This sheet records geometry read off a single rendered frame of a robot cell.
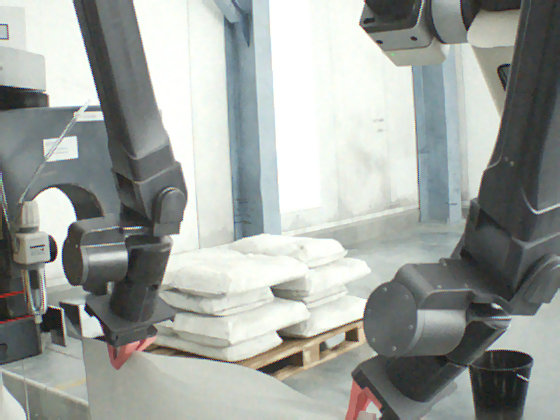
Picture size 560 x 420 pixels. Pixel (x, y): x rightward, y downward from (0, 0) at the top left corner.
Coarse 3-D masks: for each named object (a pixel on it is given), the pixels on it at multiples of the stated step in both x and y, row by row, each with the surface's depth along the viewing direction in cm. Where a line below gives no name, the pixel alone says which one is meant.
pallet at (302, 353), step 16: (320, 336) 423; (352, 336) 452; (160, 352) 404; (176, 352) 408; (272, 352) 397; (288, 352) 398; (304, 352) 409; (320, 352) 435; (336, 352) 433; (288, 368) 407; (304, 368) 409
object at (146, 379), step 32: (96, 352) 100; (96, 384) 101; (128, 384) 96; (160, 384) 87; (192, 384) 91; (224, 384) 89; (256, 384) 86; (96, 416) 103; (128, 416) 97; (160, 416) 89; (192, 416) 81; (224, 416) 79; (256, 416) 77; (288, 416) 75; (320, 416) 74
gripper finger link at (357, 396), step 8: (352, 384) 69; (352, 392) 69; (360, 392) 68; (368, 392) 67; (352, 400) 69; (360, 400) 69; (376, 400) 66; (352, 408) 70; (360, 408) 70; (352, 416) 70
